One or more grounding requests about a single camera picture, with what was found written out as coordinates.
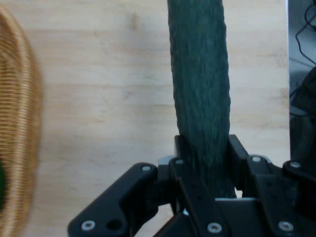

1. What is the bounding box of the wooden cutting board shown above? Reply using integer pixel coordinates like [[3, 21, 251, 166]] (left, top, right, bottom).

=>
[[0, 0, 289, 237]]

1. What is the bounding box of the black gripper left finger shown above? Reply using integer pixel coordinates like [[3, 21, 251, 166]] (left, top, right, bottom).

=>
[[68, 135, 230, 237]]

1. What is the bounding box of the dark green cucumber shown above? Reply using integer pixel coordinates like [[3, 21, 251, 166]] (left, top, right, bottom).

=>
[[166, 0, 237, 199]]

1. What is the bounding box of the black equipment base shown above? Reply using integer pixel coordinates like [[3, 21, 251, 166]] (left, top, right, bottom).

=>
[[290, 64, 316, 161]]

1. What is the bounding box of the woven wicker basket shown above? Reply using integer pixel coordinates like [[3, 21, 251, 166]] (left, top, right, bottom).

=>
[[0, 4, 44, 237]]

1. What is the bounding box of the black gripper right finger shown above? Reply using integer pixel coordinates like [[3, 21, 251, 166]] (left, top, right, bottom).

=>
[[227, 134, 316, 237]]

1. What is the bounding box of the thin black cable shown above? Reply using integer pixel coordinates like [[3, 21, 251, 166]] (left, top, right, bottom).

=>
[[295, 0, 316, 65]]

